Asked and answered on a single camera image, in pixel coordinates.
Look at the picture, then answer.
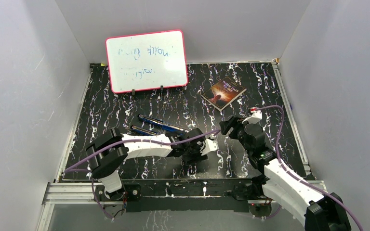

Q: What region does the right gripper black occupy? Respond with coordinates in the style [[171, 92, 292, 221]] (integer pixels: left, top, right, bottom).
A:
[[219, 115, 256, 154]]

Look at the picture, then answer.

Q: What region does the whiteboard with pink frame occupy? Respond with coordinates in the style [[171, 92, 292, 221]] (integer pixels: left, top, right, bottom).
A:
[[105, 29, 189, 94]]

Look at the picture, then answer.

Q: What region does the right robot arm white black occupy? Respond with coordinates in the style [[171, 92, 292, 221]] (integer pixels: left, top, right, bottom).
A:
[[220, 116, 352, 231]]

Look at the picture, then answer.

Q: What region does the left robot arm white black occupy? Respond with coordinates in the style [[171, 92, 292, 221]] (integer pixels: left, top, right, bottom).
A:
[[85, 128, 218, 201]]

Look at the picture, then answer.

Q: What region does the paperback book orange cover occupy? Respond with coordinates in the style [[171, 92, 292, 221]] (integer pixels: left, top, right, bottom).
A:
[[201, 77, 246, 111]]

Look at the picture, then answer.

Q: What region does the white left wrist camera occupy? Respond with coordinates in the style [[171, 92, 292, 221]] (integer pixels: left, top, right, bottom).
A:
[[200, 139, 218, 156]]

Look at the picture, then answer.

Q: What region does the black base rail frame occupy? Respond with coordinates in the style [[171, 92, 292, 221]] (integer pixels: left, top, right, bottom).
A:
[[94, 179, 272, 217]]

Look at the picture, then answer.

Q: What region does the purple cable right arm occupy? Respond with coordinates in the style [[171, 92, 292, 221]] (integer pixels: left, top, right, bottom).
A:
[[252, 105, 364, 231]]

